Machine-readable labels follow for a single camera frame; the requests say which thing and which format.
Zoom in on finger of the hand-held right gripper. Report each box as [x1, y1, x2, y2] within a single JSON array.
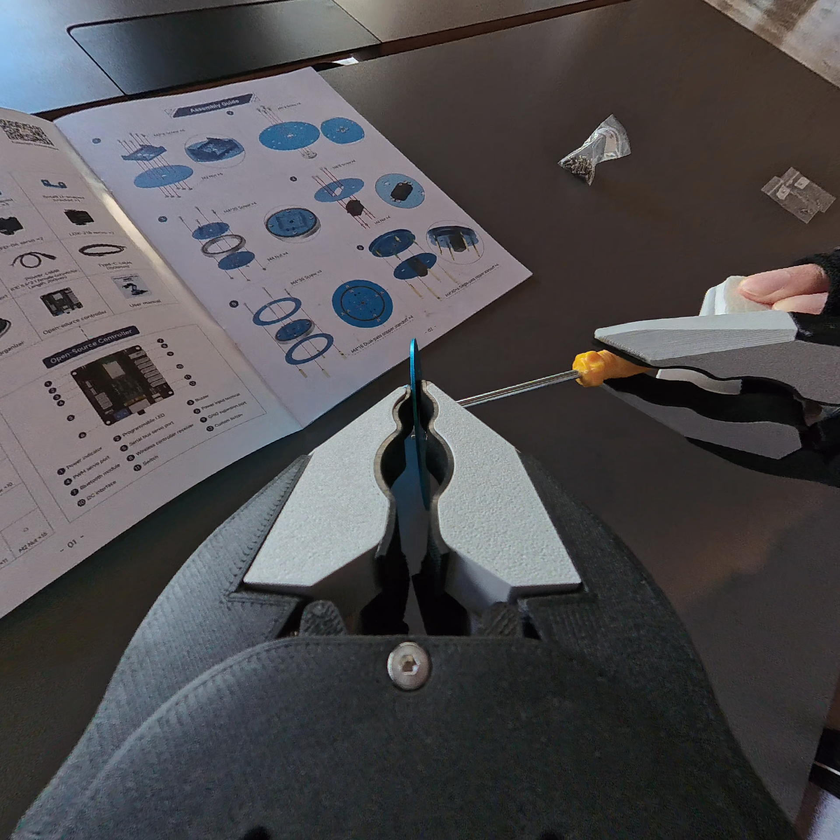
[[599, 367, 809, 460], [592, 311, 799, 370]]

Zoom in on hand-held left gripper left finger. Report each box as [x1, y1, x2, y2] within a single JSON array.
[[243, 387, 404, 635]]

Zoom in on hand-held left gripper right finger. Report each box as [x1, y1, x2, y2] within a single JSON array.
[[425, 382, 583, 636]]

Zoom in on yellow-handled screwdriver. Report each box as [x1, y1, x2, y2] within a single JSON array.
[[457, 349, 655, 408]]

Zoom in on blue round metal plate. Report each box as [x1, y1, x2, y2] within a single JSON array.
[[407, 337, 434, 513]]

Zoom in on adjoining grey desk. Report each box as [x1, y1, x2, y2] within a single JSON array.
[[0, 0, 634, 120]]

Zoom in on person's right hand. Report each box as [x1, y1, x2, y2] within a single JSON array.
[[738, 246, 840, 340]]

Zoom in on small clear plastic bag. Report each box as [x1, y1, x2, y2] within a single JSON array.
[[761, 167, 833, 224]]

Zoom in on clear bag of screws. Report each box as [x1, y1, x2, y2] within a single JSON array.
[[558, 114, 633, 186]]

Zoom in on open assembly manual booklet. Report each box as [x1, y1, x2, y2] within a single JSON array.
[[0, 66, 534, 621]]

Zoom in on person's white shirt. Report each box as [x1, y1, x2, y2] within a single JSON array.
[[797, 755, 840, 840]]

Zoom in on desk cable hatch cover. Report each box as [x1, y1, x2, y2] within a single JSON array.
[[67, 0, 383, 101]]

